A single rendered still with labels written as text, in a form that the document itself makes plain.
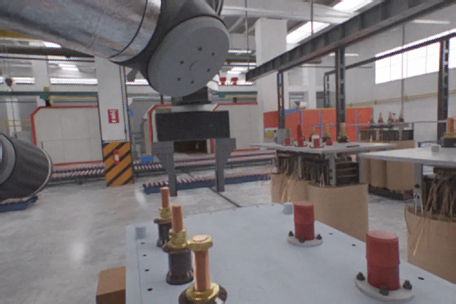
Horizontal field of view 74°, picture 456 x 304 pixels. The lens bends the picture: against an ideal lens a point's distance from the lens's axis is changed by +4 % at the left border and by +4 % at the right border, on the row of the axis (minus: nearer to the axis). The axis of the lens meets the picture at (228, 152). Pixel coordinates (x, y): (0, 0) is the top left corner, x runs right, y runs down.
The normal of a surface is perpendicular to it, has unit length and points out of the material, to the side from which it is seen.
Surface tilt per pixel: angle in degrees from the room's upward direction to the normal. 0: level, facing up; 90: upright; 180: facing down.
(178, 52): 136
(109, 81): 90
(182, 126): 90
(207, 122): 90
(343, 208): 90
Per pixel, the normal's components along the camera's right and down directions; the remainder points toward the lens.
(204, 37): 0.62, 0.67
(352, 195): 0.33, 0.06
